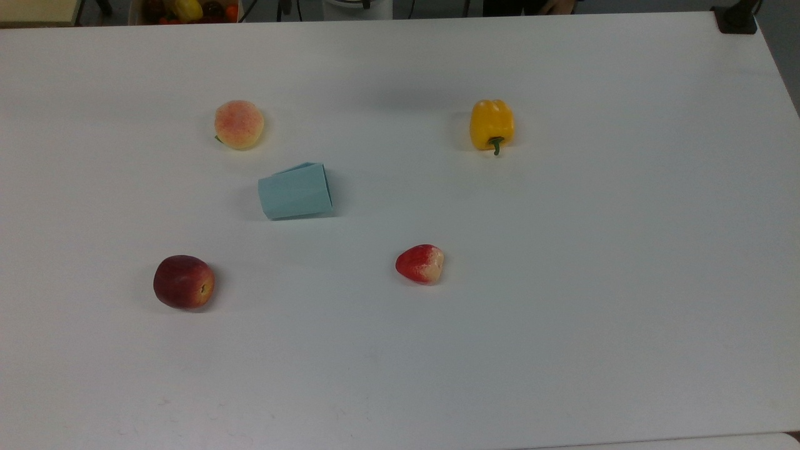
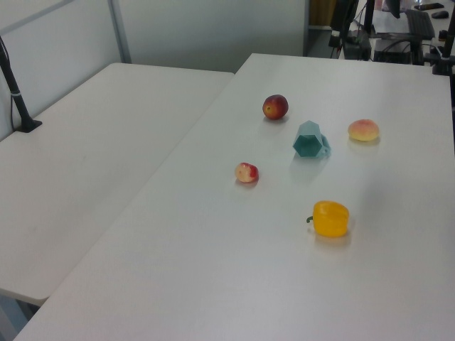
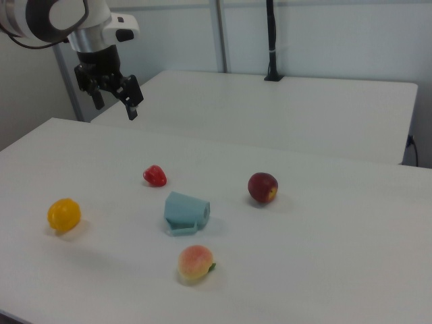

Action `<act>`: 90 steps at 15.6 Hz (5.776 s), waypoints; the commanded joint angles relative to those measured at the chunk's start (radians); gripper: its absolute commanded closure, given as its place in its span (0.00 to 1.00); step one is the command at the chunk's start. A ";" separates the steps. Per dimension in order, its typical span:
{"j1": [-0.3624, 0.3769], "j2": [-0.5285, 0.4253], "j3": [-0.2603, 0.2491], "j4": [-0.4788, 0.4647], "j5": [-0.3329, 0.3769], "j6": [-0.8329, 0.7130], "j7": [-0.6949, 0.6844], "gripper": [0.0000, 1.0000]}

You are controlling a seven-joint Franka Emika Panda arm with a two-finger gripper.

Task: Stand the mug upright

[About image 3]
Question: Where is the pink yellow toy peach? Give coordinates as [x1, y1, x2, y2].
[178, 245, 217, 281]

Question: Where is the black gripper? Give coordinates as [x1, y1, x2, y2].
[74, 45, 144, 121]

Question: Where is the black cable at table edge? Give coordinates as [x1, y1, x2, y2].
[407, 134, 420, 167]

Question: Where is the yellow toy bell pepper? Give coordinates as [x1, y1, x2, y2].
[47, 198, 82, 233]

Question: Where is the aluminium partition post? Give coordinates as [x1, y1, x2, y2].
[52, 43, 86, 122]
[215, 0, 234, 74]

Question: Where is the black cable on robot arm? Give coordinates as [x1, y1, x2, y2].
[0, 26, 70, 50]

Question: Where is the black camera pole with base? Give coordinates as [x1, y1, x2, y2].
[263, 0, 285, 82]

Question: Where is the red toy strawberry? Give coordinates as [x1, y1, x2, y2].
[142, 164, 167, 187]

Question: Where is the dark red toy apple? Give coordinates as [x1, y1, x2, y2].
[247, 172, 279, 204]

